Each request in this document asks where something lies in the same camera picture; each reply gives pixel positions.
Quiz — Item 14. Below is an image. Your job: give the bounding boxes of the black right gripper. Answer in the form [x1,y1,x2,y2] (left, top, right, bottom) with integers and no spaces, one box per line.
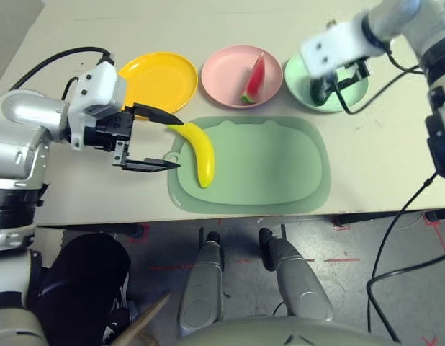
[333,57,372,92]

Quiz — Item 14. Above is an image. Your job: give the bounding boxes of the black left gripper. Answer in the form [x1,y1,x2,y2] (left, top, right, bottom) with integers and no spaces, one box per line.
[81,103,184,173]

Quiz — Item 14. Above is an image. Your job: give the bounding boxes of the dark green toy avocado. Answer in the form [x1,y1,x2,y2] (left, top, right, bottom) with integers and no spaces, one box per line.
[310,74,339,107]

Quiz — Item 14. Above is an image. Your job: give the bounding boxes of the yellow toy banana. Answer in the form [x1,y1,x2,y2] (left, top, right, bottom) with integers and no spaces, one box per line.
[167,122,217,189]

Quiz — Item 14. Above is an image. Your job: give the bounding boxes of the red toy watermelon slice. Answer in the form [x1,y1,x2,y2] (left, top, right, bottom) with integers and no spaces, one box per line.
[240,51,266,105]

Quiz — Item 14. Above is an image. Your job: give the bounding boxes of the mint green plastic plate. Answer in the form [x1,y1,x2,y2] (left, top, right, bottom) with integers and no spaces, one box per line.
[284,50,370,114]

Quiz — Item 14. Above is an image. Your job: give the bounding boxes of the yellow plastic plate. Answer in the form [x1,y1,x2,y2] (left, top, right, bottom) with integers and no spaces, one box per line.
[117,52,199,115]

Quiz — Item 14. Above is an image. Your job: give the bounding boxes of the pink plastic plate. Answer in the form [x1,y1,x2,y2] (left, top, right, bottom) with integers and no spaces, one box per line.
[201,45,283,108]

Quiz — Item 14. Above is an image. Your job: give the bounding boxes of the green silicone cutting mat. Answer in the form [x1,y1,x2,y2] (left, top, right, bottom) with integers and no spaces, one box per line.
[161,115,332,215]

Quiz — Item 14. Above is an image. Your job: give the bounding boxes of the black metal table foot bar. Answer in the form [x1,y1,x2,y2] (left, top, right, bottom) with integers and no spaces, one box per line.
[333,210,445,225]

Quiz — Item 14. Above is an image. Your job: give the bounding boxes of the person's black trouser leg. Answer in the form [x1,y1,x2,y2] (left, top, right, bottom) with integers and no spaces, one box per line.
[37,232,132,346]

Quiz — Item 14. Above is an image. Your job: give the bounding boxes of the silver robot left leg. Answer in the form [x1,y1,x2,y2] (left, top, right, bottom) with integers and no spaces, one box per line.
[177,230,225,331]

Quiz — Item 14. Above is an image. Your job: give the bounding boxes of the silver robot leg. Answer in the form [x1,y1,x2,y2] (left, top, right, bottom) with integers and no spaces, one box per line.
[177,230,225,331]
[258,228,334,323]

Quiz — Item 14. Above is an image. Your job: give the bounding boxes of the black sneaker white laces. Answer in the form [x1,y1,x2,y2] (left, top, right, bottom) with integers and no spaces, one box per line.
[103,284,137,338]

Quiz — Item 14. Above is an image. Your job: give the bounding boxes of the wooden stick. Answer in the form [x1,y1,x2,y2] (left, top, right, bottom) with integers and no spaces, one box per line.
[110,291,172,346]

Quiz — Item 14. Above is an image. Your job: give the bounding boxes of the silver robot right leg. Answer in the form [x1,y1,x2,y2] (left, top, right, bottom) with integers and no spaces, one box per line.
[258,228,334,323]

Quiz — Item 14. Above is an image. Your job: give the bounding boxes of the grey robot torso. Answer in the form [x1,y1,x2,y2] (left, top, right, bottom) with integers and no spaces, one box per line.
[175,316,400,346]

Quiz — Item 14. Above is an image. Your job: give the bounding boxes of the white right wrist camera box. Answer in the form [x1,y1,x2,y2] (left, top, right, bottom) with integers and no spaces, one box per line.
[299,14,385,79]

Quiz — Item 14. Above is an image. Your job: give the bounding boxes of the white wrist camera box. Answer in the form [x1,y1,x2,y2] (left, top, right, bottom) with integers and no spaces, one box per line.
[299,14,385,79]
[67,61,129,151]

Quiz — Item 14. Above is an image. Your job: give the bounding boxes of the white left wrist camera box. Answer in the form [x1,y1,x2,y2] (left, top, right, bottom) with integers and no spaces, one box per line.
[67,61,129,151]

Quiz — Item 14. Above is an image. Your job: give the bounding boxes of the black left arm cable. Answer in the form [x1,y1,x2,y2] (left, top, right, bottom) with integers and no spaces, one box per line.
[9,45,114,102]

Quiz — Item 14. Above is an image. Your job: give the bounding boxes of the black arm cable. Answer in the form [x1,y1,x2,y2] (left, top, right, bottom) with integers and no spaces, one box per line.
[336,37,445,343]
[9,45,114,102]

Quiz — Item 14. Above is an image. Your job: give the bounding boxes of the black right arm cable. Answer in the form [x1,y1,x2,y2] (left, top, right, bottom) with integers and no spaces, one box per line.
[336,37,445,343]

